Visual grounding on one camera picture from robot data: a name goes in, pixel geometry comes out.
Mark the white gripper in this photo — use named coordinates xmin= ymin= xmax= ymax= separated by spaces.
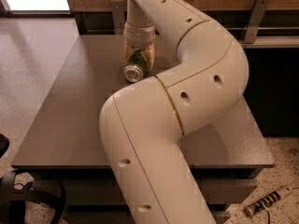
xmin=123 ymin=22 xmax=155 ymax=73

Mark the green soda can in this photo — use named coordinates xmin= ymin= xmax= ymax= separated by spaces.
xmin=123 ymin=49 xmax=147 ymax=83

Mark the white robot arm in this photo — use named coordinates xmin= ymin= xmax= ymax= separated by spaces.
xmin=99 ymin=0 xmax=249 ymax=224

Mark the black chair edge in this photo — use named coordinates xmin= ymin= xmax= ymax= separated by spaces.
xmin=0 ymin=133 xmax=9 ymax=158

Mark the white power strip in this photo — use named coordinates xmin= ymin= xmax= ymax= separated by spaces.
xmin=244 ymin=186 xmax=293 ymax=217

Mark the left metal bracket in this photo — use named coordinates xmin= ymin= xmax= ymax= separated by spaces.
xmin=110 ymin=0 xmax=125 ymax=35

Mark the metal bracket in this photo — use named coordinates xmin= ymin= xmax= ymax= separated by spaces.
xmin=242 ymin=0 xmax=270 ymax=44
xmin=110 ymin=0 xmax=125 ymax=35

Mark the right metal bracket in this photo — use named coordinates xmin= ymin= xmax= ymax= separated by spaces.
xmin=242 ymin=0 xmax=270 ymax=44

